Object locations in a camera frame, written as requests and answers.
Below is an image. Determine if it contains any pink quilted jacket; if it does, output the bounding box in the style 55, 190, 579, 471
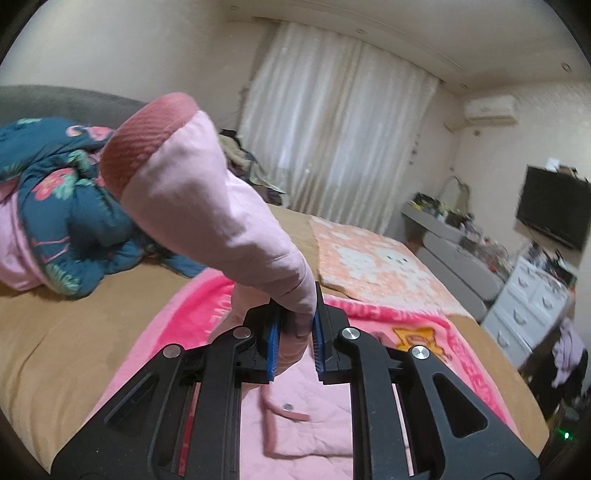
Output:
98, 91, 357, 480

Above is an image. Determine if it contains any pile of folded clothes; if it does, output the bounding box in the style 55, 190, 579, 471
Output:
218, 129, 290, 208

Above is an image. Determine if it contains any pink cartoon fleece blanket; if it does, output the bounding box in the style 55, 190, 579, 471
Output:
85, 267, 521, 480

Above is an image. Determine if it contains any tan bed sheet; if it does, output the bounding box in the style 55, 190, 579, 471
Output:
1, 207, 549, 479

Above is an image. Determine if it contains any grey curved shelf unit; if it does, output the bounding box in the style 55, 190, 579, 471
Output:
402, 202, 504, 323

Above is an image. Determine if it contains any white drawer cabinet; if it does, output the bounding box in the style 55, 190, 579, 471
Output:
481, 257, 574, 369

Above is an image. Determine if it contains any lilac cloth on chair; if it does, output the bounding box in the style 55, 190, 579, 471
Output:
552, 318, 586, 388

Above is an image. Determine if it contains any peach kitty blanket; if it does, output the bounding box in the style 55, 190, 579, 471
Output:
310, 217, 470, 317

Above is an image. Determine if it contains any blue floral comforter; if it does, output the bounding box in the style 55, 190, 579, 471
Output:
1, 117, 204, 298

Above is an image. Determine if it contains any black flat television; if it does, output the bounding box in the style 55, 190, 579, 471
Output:
516, 166, 591, 251

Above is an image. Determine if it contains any white striped curtain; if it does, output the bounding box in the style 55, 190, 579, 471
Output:
238, 22, 440, 234

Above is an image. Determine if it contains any white air conditioner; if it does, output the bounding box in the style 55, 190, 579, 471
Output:
464, 94, 518, 124

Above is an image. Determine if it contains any grey headboard cushion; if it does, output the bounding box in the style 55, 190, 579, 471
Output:
0, 85, 144, 129

